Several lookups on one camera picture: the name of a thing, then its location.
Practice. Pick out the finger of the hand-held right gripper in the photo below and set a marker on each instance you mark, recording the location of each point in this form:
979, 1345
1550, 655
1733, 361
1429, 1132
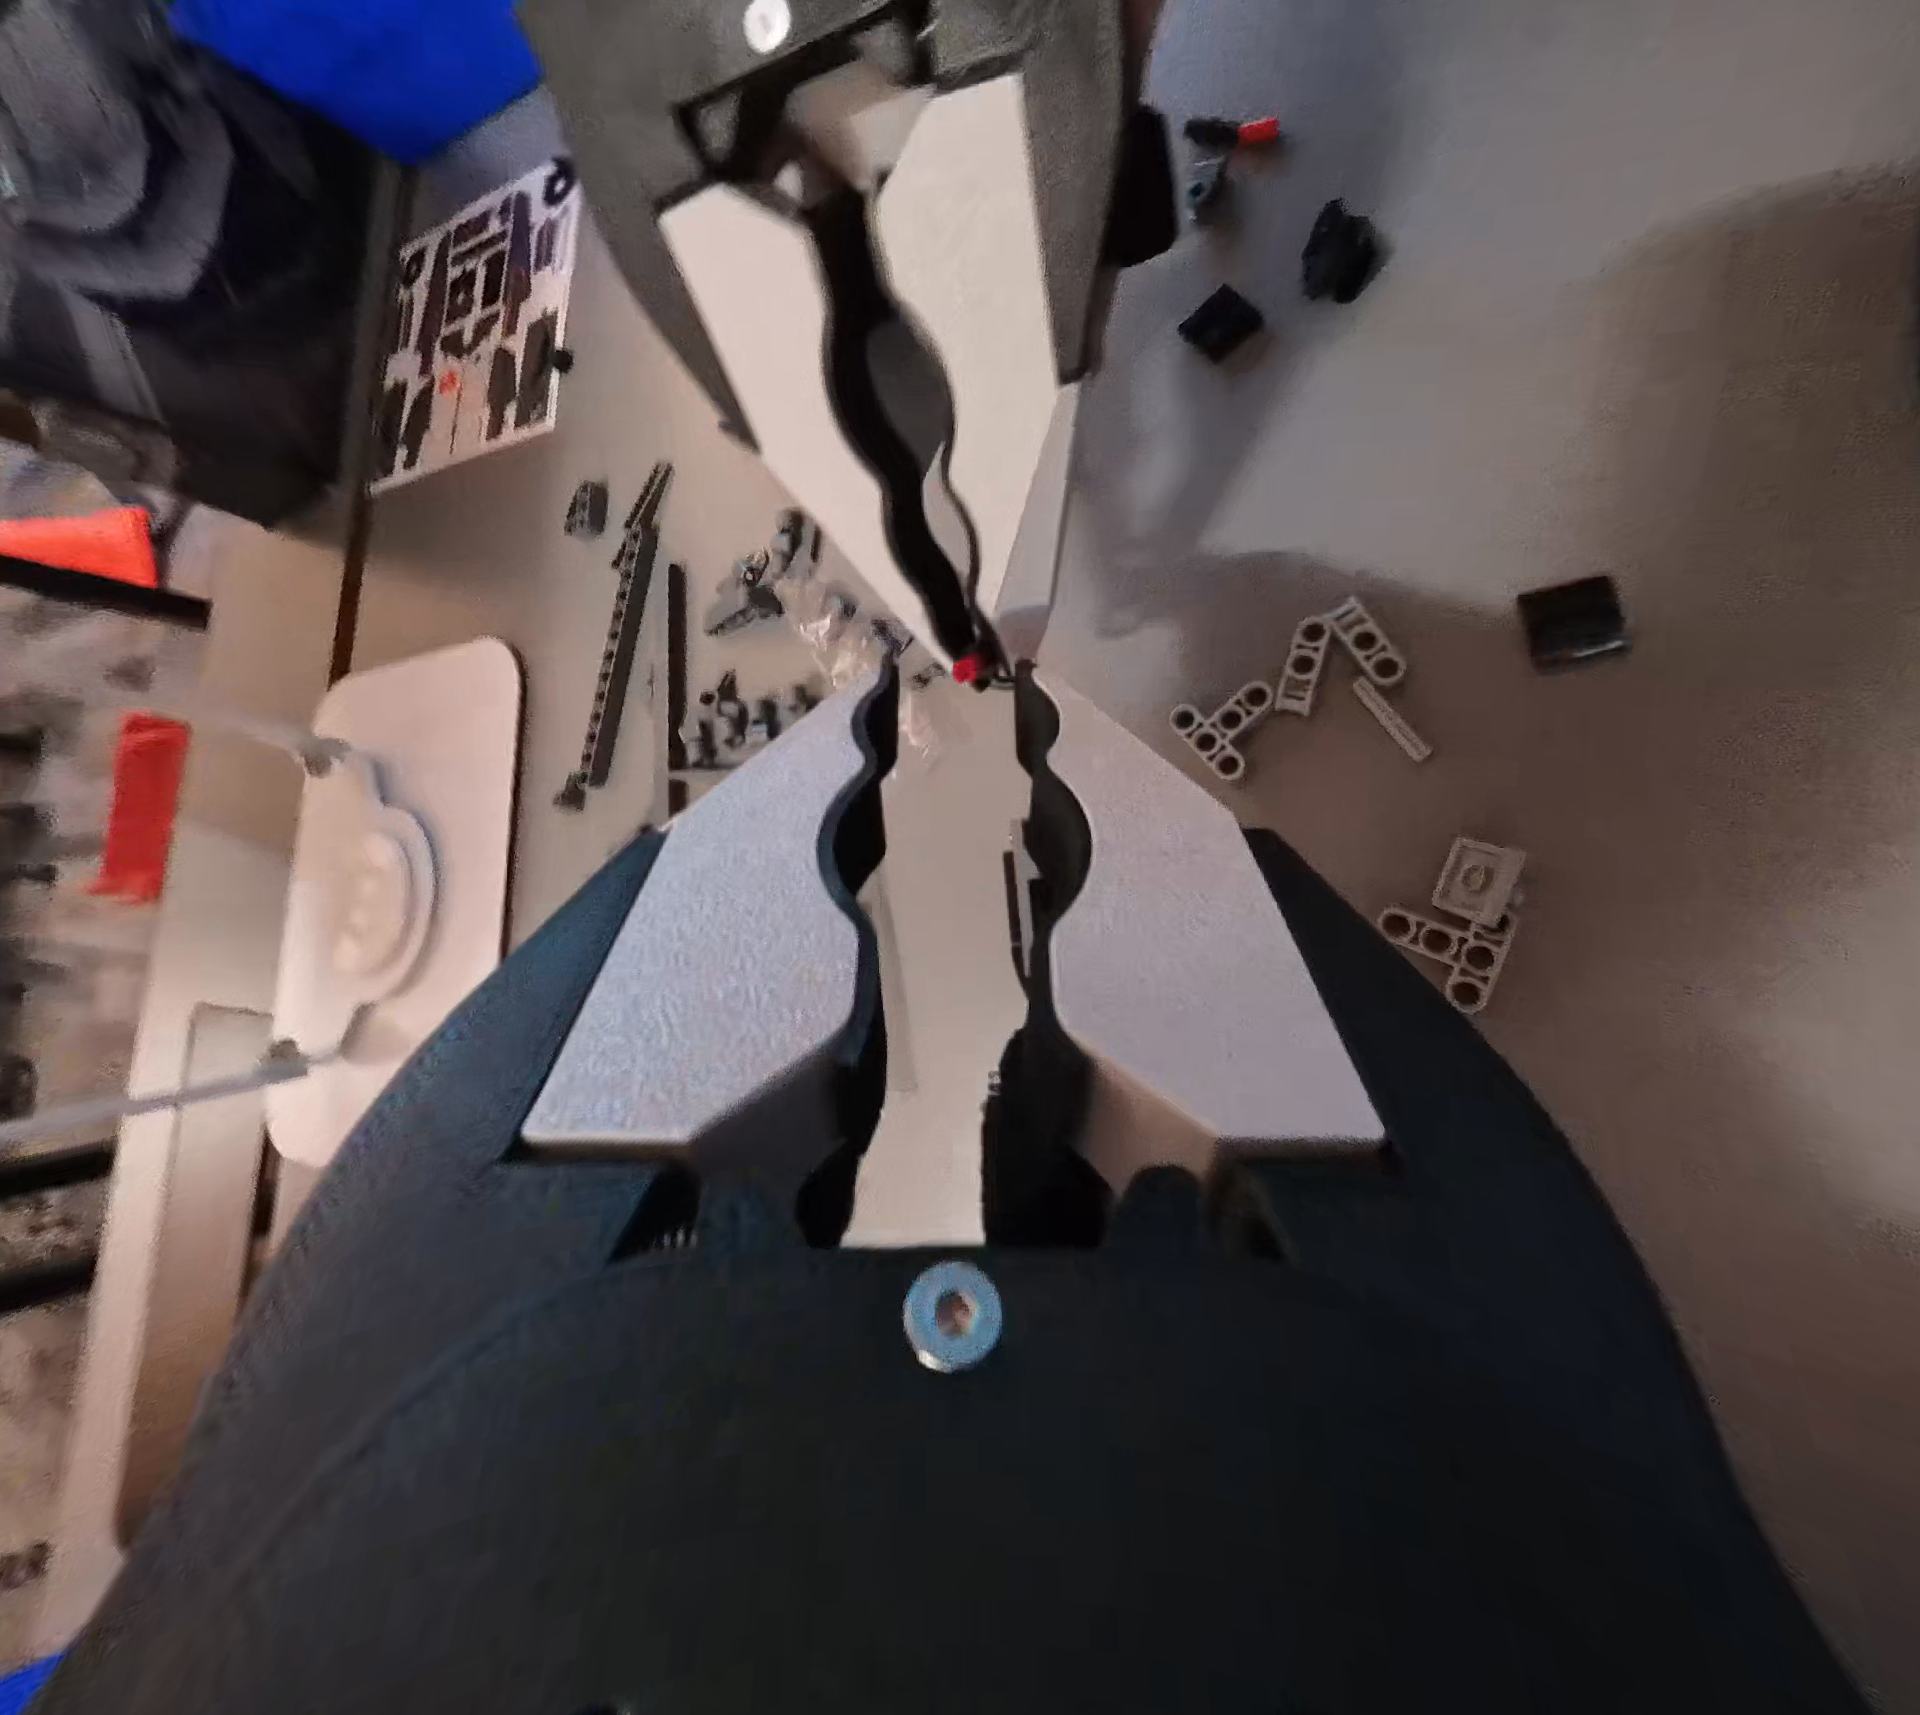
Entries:
766, 322
993, 276

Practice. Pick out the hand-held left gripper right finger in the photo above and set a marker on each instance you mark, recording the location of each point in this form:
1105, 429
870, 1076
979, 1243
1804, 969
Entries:
1201, 980

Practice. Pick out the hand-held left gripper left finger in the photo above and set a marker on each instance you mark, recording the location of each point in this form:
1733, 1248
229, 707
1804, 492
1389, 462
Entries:
705, 980

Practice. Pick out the black lego connector red pin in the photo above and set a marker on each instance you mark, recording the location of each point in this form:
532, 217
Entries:
976, 670

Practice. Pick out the black square lego block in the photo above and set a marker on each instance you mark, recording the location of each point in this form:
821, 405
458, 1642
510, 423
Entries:
1218, 323

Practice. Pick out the group of light grey lego pieces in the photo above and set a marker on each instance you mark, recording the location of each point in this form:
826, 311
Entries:
1222, 726

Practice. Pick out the black lego piece red tip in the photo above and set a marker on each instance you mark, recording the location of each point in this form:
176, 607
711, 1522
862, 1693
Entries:
1222, 153

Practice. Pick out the clear bag of lego pins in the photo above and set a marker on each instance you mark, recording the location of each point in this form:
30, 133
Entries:
865, 694

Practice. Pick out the group of dark grey lego pieces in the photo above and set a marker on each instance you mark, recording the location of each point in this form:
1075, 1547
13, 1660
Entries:
609, 650

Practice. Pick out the black rounded lego piece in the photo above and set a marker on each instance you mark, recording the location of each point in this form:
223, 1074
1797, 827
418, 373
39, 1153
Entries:
1340, 249

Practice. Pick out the black curved lego tile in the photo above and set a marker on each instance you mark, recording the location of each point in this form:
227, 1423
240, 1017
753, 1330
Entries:
1571, 620

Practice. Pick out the lego instruction booklet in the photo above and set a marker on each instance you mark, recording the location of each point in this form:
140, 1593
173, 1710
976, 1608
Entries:
76, 769

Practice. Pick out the dark cloth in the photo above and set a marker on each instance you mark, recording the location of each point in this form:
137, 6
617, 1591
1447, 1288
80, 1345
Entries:
151, 247

